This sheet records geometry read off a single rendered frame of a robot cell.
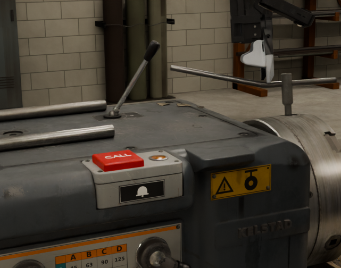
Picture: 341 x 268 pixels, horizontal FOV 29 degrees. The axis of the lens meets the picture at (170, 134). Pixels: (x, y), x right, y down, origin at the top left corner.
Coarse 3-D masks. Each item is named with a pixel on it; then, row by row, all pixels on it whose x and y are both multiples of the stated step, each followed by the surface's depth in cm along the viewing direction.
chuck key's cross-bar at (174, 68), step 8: (184, 72) 136; (192, 72) 136; (200, 72) 136; (208, 72) 136; (224, 80) 136; (232, 80) 136; (240, 80) 136; (248, 80) 136; (296, 80) 135; (304, 80) 135; (312, 80) 135; (320, 80) 135; (328, 80) 135; (336, 80) 135
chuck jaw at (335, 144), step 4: (328, 136) 130; (332, 136) 130; (328, 140) 129; (332, 140) 129; (336, 140) 129; (340, 140) 132; (332, 144) 128; (336, 144) 129; (340, 144) 131; (332, 148) 128; (336, 148) 128; (340, 148) 128; (336, 152) 127
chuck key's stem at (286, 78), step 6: (282, 78) 135; (288, 78) 135; (282, 84) 135; (288, 84) 135; (282, 90) 135; (288, 90) 135; (282, 96) 136; (288, 96) 135; (282, 102) 136; (288, 102) 135; (288, 108) 136; (288, 114) 136
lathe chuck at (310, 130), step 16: (304, 128) 129; (320, 128) 130; (304, 144) 126; (320, 144) 127; (320, 160) 124; (336, 160) 126; (320, 176) 123; (336, 176) 124; (320, 192) 123; (336, 192) 124; (320, 208) 123; (336, 208) 124; (320, 224) 123; (336, 224) 125; (320, 240) 125; (320, 256) 129; (336, 256) 132
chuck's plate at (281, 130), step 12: (252, 120) 134; (264, 120) 132; (276, 120) 132; (276, 132) 127; (288, 132) 127; (300, 144) 125; (312, 180) 122; (312, 192) 122; (312, 204) 122; (312, 216) 122; (312, 228) 123; (312, 240) 124
